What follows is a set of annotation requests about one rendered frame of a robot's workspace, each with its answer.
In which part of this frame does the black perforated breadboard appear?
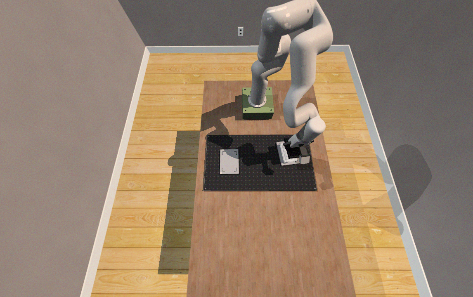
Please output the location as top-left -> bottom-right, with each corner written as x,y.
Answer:
203,134 -> 317,191

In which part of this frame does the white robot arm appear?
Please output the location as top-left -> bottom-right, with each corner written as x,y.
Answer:
248,0 -> 333,164

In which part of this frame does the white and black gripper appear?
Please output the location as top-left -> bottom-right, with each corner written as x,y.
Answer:
283,134 -> 314,151

